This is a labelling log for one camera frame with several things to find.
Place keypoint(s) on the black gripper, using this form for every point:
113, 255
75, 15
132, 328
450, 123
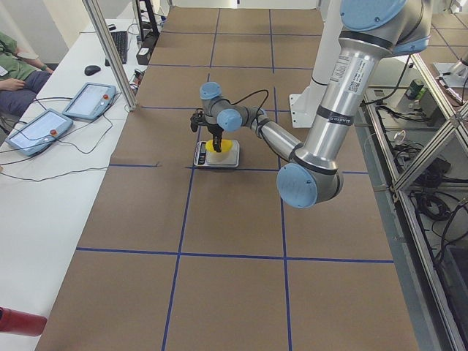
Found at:
215, 131

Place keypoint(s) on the yellow mango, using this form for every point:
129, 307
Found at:
226, 146

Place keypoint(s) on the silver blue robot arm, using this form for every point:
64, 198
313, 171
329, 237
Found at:
371, 31

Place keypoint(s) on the silver digital kitchen scale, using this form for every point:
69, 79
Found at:
203, 158

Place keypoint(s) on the black power box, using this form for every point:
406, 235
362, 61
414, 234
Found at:
143, 56

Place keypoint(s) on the brown paper table mat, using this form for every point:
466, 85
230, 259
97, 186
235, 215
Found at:
178, 258

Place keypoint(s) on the far teach pendant tablet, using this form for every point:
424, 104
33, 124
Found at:
90, 102

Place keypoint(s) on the teach pendant tablet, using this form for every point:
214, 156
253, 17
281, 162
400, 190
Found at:
37, 135
90, 102

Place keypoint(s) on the black keyboard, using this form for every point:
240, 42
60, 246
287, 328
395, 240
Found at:
120, 39

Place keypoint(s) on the black computer mouse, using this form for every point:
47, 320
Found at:
91, 70

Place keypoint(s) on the near teach pendant tablet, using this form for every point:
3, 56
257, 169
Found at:
37, 135

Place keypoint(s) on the seated person green shirt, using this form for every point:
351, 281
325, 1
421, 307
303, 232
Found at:
23, 76

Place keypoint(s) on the red cylinder object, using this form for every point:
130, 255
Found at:
21, 323

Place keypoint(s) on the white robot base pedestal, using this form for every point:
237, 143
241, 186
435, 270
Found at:
303, 107

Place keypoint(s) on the aluminium frame post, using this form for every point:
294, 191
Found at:
98, 21

